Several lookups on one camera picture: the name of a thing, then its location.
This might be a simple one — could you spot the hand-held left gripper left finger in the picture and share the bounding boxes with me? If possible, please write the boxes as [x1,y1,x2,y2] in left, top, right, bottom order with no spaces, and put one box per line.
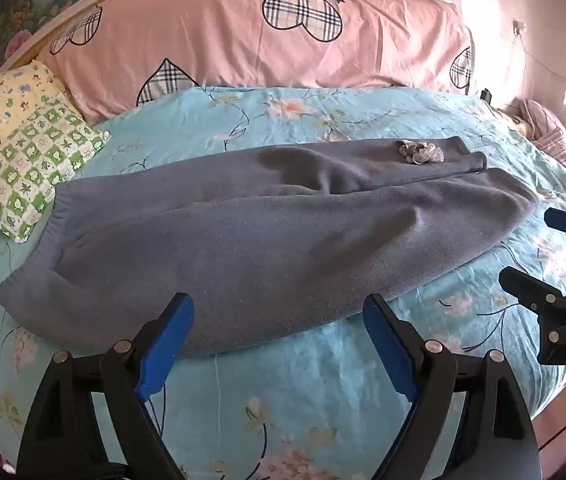
[18,292,195,480]

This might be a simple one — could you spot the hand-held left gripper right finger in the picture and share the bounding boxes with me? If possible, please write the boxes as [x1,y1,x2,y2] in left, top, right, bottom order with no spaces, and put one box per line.
[363,294,544,480]

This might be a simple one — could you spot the grey-blue knit pants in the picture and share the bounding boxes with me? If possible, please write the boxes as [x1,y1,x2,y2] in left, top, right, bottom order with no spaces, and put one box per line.
[0,135,539,358]

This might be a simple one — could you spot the light blue floral bed sheet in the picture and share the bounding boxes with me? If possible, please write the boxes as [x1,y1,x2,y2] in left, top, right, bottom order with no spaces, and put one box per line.
[0,85,566,480]

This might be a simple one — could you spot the pink striped cloth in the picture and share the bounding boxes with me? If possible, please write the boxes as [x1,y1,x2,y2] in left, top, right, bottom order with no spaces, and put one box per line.
[508,99,566,166]

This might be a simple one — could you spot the pale yellow cloth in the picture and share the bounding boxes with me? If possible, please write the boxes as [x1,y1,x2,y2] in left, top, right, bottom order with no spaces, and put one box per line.
[496,105,531,133]

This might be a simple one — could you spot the green checkered pillow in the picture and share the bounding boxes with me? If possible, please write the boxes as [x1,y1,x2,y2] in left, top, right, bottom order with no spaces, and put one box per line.
[0,92,112,245]

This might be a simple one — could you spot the pink pillow with plaid hearts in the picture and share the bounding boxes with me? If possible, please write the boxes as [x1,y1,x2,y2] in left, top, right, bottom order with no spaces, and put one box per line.
[38,0,476,123]

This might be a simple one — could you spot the gold framed floral painting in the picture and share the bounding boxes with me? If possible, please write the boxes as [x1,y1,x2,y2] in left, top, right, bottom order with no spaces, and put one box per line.
[0,0,416,91]

